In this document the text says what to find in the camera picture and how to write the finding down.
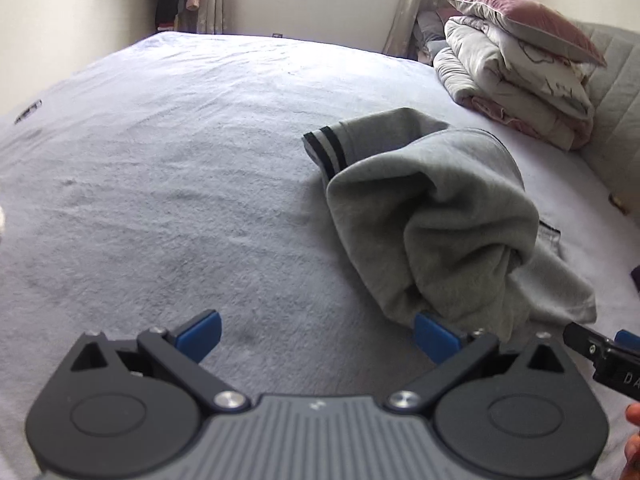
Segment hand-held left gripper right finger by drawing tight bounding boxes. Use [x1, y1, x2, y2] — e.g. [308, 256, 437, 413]
[385, 312, 568, 416]

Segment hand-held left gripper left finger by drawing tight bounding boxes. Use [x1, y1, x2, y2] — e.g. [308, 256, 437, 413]
[70, 310, 251, 415]

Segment grey sweatshirt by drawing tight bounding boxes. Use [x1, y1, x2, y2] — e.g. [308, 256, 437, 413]
[302, 107, 598, 341]

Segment person's right hand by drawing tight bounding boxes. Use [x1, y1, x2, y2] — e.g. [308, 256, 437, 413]
[624, 402, 640, 467]

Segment grey bed blanket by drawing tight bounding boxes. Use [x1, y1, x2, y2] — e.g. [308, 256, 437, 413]
[0, 30, 640, 480]

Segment grey padded headboard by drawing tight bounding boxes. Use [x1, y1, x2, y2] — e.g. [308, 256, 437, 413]
[570, 20, 640, 211]

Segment folded grey quilt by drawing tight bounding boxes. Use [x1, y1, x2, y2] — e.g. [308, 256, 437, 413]
[432, 15, 596, 151]

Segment small blanket label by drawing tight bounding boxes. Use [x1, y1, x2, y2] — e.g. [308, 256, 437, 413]
[14, 101, 43, 125]

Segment grey and pink pillows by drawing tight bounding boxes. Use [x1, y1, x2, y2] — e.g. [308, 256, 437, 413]
[412, 7, 451, 63]

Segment pink and grey pillow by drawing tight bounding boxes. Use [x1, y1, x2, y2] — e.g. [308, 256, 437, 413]
[442, 0, 608, 68]

